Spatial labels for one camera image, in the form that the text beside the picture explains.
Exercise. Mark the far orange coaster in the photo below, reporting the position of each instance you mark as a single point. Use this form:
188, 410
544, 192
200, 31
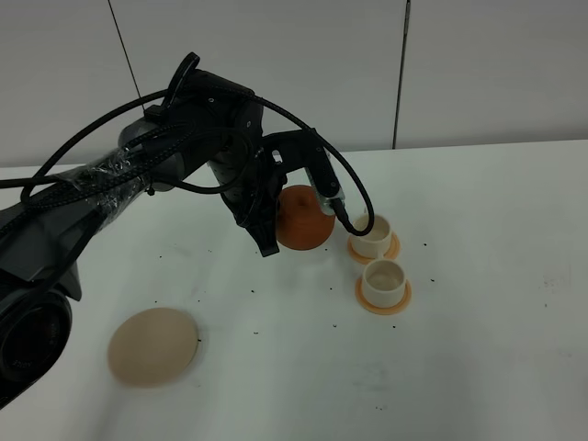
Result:
392, 253

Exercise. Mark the near orange coaster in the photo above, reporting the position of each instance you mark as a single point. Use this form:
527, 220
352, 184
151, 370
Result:
397, 308

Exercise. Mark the brown clay teapot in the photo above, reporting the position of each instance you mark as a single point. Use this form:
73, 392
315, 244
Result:
301, 224

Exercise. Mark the white teacup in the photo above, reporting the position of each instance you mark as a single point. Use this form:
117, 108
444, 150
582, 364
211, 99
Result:
376, 243
383, 283

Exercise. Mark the near white teacup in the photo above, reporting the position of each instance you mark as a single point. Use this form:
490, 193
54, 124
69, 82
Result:
383, 283

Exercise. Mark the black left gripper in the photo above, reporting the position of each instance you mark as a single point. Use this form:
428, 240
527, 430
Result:
257, 178

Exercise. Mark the beige round teapot trivet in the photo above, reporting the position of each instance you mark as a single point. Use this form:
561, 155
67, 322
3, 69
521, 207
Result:
152, 348

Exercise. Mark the far white teacup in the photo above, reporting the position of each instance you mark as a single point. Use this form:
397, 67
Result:
376, 243

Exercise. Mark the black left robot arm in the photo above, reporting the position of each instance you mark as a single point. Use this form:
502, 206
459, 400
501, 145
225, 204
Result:
200, 119

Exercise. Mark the orange coaster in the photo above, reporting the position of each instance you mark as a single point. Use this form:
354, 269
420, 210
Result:
397, 308
392, 253

